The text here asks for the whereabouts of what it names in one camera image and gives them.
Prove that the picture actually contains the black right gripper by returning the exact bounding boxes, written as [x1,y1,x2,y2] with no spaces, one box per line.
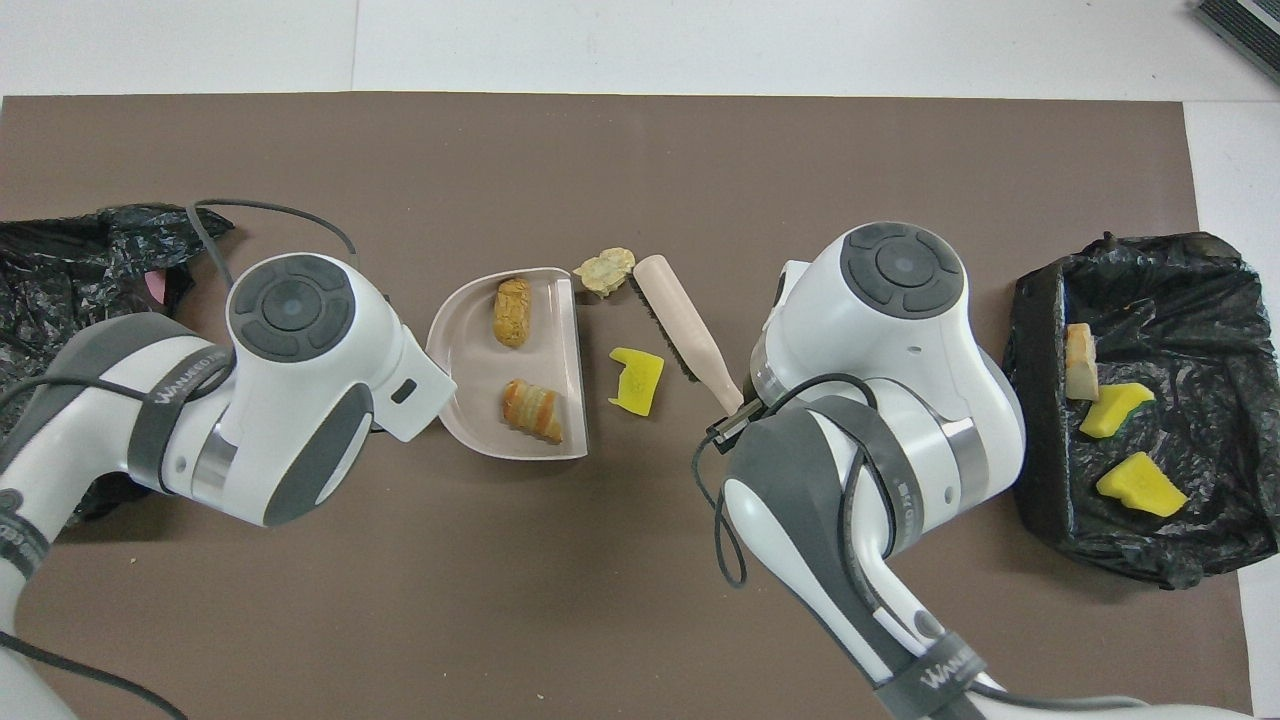
[706,408,763,448]

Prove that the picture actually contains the notched yellow sponge piece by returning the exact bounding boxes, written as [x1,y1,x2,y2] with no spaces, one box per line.
[608,346,666,418]

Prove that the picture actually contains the beige brush black bristles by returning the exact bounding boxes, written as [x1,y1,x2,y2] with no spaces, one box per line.
[630,254,746,413]

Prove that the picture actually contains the orange striped croissant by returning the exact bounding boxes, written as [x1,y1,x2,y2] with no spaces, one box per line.
[501,378,565,445]

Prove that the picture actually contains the pale bread chunk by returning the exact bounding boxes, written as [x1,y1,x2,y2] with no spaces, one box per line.
[573,247,637,299]

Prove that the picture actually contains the brown bread roll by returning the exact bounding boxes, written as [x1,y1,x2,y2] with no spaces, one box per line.
[494,277,533,349]

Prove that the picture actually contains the beige plastic dustpan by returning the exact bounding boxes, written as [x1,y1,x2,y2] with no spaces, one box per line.
[425,266,590,462]

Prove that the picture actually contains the pale striped croissant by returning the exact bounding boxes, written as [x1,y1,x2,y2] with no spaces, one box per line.
[1064,322,1099,403]

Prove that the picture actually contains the small yellow sponge piece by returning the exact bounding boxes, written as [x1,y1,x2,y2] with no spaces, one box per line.
[1078,382,1157,440]

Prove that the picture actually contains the large yellow sponge piece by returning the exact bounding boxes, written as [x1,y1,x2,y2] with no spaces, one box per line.
[1095,451,1190,519]

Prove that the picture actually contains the bin with black bag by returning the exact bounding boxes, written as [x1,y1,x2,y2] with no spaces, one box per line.
[1003,231,1280,591]

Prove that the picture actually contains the pink bin crumpled black bag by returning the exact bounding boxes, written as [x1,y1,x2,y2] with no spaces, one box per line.
[0,204,236,526]

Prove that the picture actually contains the brown table mat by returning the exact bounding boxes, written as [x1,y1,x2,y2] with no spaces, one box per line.
[0,92,1253,720]

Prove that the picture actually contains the grey ribbed object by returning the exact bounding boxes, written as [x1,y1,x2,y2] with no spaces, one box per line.
[1193,0,1280,86]

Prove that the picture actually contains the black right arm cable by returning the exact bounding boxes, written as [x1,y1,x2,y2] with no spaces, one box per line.
[692,374,1001,701]

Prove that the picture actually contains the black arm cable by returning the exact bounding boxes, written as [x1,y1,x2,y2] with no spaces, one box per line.
[0,197,359,720]
[692,374,1001,701]

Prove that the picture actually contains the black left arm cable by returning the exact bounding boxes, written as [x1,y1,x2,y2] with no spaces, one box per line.
[0,197,359,720]

